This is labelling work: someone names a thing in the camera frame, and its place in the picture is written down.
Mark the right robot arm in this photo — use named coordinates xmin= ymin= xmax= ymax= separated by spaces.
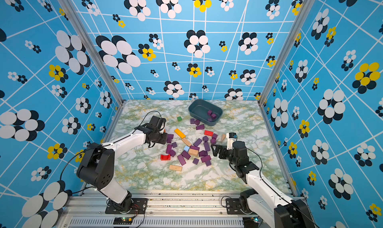
xmin=211 ymin=141 xmax=317 ymax=228

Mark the purple long brick centre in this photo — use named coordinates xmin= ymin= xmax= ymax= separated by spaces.
xmin=203 ymin=142 xmax=210 ymax=152

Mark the purple long brick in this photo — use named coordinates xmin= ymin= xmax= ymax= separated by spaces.
xmin=203 ymin=142 xmax=210 ymax=152
xmin=193 ymin=138 xmax=202 ymax=147

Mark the purple wedge near bin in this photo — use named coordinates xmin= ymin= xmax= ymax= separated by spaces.
xmin=196 ymin=124 xmax=205 ymax=130

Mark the purple brick front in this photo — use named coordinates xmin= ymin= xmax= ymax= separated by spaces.
xmin=177 ymin=155 xmax=186 ymax=166

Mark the natural wood brick front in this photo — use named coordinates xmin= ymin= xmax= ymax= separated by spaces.
xmin=169 ymin=165 xmax=183 ymax=172

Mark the dark teal storage bin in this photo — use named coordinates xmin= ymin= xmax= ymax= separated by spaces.
xmin=188 ymin=99 xmax=223 ymax=126

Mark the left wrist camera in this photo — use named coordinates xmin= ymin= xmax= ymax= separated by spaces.
xmin=149 ymin=116 xmax=166 ymax=130

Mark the aluminium front rail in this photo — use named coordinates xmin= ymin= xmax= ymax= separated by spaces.
xmin=57 ymin=191 xmax=271 ymax=228

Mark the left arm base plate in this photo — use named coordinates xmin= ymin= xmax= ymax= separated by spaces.
xmin=105 ymin=198 xmax=149 ymax=215

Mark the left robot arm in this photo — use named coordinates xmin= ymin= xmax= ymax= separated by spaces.
xmin=76 ymin=127 xmax=168 ymax=213

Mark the yellow long brick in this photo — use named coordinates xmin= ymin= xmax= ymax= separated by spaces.
xmin=174 ymin=128 xmax=186 ymax=139

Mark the red flat brick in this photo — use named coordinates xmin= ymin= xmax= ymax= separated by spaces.
xmin=204 ymin=130 xmax=214 ymax=136

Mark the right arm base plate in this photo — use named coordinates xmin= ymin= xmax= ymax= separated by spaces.
xmin=224 ymin=198 xmax=255 ymax=215

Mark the engraved natural wood brick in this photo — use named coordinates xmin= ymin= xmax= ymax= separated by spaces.
xmin=182 ymin=138 xmax=192 ymax=147

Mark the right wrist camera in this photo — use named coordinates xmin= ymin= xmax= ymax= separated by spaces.
xmin=226 ymin=132 xmax=237 ymax=150

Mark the natural wood square brick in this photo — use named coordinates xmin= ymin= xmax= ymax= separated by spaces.
xmin=188 ymin=148 xmax=199 ymax=157

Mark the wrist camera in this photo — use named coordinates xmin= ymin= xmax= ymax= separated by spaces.
xmin=149 ymin=116 xmax=166 ymax=130
xmin=226 ymin=132 xmax=237 ymax=150

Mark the red arch brick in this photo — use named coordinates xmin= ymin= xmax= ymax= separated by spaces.
xmin=160 ymin=154 xmax=171 ymax=161

